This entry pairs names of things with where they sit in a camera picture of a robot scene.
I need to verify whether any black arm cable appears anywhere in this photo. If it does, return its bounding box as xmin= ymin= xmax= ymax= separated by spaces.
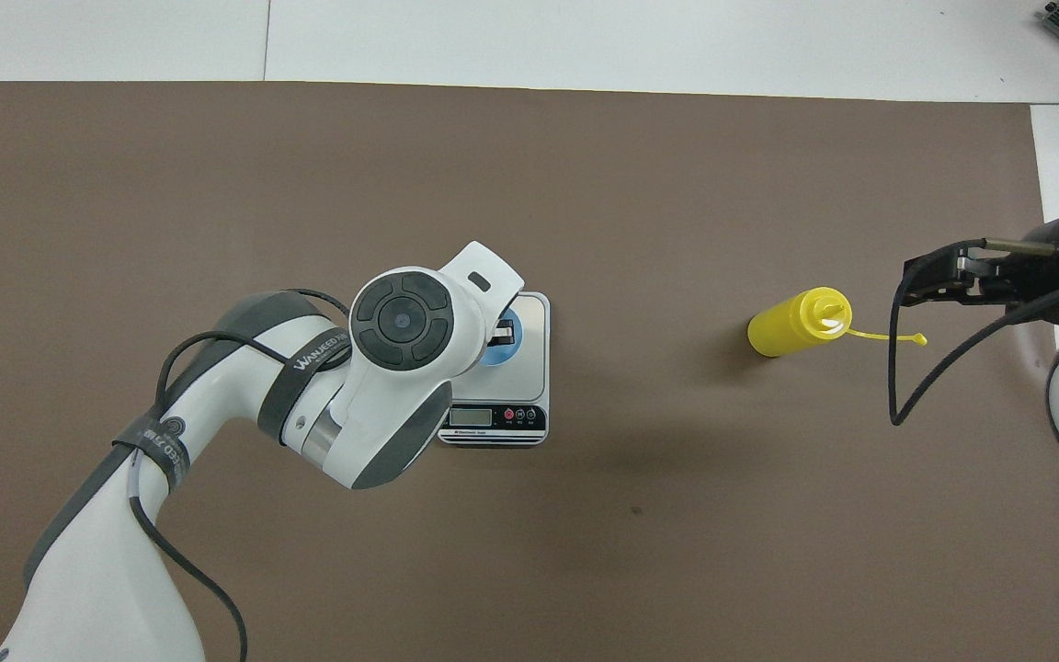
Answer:
xmin=888 ymin=237 xmax=1059 ymax=427
xmin=128 ymin=288 xmax=351 ymax=662

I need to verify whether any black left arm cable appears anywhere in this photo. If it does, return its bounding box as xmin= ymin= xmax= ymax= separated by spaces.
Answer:
xmin=128 ymin=288 xmax=351 ymax=662

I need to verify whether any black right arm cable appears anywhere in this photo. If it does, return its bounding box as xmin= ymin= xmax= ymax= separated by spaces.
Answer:
xmin=888 ymin=237 xmax=1059 ymax=427

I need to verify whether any light blue plastic cup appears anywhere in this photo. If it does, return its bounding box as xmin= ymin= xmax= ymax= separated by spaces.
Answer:
xmin=477 ymin=308 xmax=524 ymax=368

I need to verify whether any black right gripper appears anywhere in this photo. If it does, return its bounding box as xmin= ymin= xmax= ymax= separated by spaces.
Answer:
xmin=902 ymin=217 xmax=1059 ymax=325

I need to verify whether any yellow squeeze bottle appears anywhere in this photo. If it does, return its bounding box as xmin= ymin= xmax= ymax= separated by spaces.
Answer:
xmin=747 ymin=286 xmax=929 ymax=360

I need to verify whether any brown paper mat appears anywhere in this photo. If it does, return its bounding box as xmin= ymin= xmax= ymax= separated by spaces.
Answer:
xmin=0 ymin=81 xmax=1059 ymax=662

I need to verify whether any silver digital kitchen scale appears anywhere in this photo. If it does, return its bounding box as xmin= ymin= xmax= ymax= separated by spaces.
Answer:
xmin=438 ymin=291 xmax=552 ymax=448

